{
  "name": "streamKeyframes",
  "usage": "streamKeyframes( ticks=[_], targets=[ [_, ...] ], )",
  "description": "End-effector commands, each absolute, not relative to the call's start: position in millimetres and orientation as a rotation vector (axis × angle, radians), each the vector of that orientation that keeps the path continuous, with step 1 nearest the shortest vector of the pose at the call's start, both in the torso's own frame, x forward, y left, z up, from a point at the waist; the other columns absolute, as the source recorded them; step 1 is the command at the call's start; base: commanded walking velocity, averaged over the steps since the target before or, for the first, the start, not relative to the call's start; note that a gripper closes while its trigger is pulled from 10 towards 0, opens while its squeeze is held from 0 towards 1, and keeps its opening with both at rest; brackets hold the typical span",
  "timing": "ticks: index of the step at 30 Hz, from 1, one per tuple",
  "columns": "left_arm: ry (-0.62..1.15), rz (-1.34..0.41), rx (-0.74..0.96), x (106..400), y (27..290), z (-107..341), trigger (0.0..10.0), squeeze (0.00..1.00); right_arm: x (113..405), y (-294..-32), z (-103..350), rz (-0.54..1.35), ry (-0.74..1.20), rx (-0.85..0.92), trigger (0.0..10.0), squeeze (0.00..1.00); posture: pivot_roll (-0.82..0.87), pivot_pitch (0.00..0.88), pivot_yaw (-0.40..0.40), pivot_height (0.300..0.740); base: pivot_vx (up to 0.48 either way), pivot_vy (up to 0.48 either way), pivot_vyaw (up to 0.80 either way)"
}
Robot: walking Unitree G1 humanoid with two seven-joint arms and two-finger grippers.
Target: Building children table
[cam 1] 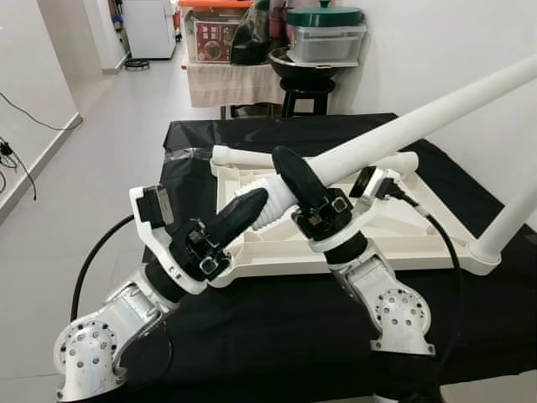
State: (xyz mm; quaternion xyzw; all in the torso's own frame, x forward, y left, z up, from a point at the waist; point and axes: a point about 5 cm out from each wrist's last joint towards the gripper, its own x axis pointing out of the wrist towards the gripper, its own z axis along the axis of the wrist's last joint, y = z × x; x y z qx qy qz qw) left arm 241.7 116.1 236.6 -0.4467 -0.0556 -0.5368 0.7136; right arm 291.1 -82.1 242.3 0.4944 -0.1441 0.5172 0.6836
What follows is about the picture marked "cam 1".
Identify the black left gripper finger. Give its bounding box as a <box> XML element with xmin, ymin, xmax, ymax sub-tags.
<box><xmin>206</xmin><ymin>186</ymin><xmax>270</xmax><ymax>251</ymax></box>

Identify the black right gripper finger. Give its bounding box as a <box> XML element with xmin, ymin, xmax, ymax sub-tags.
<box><xmin>273</xmin><ymin>147</ymin><xmax>330</xmax><ymax>212</ymax></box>

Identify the white plastic table leg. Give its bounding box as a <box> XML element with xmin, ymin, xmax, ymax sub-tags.
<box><xmin>210</xmin><ymin>145</ymin><xmax>282</xmax><ymax>170</ymax></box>
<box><xmin>250</xmin><ymin>55</ymin><xmax>537</xmax><ymax>233</ymax></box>
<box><xmin>369</xmin><ymin>151</ymin><xmax>420</xmax><ymax>175</ymax></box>
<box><xmin>467</xmin><ymin>172</ymin><xmax>537</xmax><ymax>276</ymax></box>

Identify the white plastic table top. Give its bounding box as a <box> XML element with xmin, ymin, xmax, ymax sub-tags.
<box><xmin>208</xmin><ymin>151</ymin><xmax>504</xmax><ymax>280</ymax></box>

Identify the black tablecloth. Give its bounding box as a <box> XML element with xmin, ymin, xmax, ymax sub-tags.
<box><xmin>117</xmin><ymin>113</ymin><xmax>537</xmax><ymax>403</ymax></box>

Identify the beige table cover cloth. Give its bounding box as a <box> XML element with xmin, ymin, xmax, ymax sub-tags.
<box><xmin>186</xmin><ymin>63</ymin><xmax>286</xmax><ymax>108</ymax></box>

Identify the clear plastic container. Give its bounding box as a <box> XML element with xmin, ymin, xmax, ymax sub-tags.
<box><xmin>287</xmin><ymin>25</ymin><xmax>368</xmax><ymax>66</ymax></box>

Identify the green pot lid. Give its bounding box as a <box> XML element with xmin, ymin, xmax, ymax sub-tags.
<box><xmin>285</xmin><ymin>3</ymin><xmax>364</xmax><ymax>28</ymax></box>

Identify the orange lidded storage box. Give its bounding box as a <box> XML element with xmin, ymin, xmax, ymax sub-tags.
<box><xmin>179</xmin><ymin>0</ymin><xmax>253</xmax><ymax>64</ymax></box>

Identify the white cabinet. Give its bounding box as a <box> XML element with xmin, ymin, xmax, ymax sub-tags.
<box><xmin>122</xmin><ymin>0</ymin><xmax>177</xmax><ymax>60</ymax></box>

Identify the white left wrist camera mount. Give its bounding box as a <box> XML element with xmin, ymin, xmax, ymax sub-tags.
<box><xmin>128</xmin><ymin>185</ymin><xmax>209</xmax><ymax>296</ymax></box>

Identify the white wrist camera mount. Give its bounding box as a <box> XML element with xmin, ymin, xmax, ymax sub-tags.
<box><xmin>348</xmin><ymin>166</ymin><xmax>405</xmax><ymax>204</ymax></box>
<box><xmin>128</xmin><ymin>185</ymin><xmax>209</xmax><ymax>296</ymax></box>

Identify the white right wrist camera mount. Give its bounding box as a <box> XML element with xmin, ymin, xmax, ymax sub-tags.
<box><xmin>348</xmin><ymin>166</ymin><xmax>405</xmax><ymax>204</ymax></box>

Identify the black floor cable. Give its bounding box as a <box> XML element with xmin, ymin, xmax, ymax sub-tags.
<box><xmin>0</xmin><ymin>139</ymin><xmax>39</xmax><ymax>202</ymax></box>
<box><xmin>0</xmin><ymin>91</ymin><xmax>82</xmax><ymax>133</ymax></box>

